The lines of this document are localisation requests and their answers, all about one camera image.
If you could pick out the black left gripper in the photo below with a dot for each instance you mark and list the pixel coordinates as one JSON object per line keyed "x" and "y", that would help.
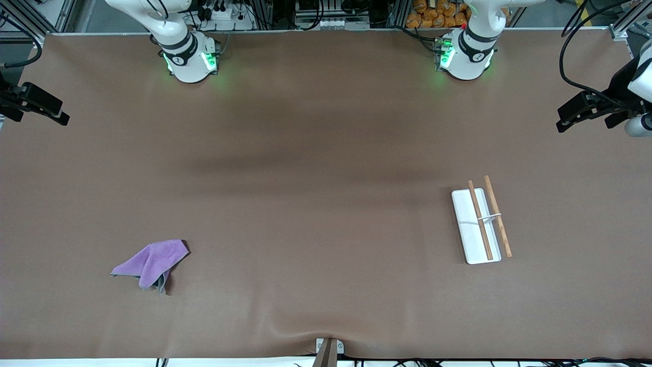
{"x": 618, "y": 85}

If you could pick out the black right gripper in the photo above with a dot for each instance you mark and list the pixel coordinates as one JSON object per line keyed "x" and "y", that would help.
{"x": 11, "y": 98}

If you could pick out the purple cloth towel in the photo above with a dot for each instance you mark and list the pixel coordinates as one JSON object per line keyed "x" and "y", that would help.
{"x": 153, "y": 260}

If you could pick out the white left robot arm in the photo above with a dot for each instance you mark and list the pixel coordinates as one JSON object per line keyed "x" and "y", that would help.
{"x": 468, "y": 56}

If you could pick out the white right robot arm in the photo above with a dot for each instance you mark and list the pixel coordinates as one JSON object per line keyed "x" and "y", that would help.
{"x": 186, "y": 56}

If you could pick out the white rack with wooden bars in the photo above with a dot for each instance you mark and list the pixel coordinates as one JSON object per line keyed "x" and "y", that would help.
{"x": 471, "y": 229}

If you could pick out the pile of orange packets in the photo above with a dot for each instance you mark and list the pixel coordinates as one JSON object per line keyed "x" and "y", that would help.
{"x": 433, "y": 12}

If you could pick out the white power strip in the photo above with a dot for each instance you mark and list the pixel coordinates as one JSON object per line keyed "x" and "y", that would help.
{"x": 224, "y": 15}

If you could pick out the brown table cover mat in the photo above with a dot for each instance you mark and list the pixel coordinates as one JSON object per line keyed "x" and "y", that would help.
{"x": 305, "y": 204}

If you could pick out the aluminium frame post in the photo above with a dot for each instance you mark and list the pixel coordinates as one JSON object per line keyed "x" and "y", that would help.
{"x": 35, "y": 18}
{"x": 629, "y": 23}

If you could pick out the grey metal bracket with pole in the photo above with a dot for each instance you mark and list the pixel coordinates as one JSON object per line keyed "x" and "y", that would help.
{"x": 329, "y": 351}

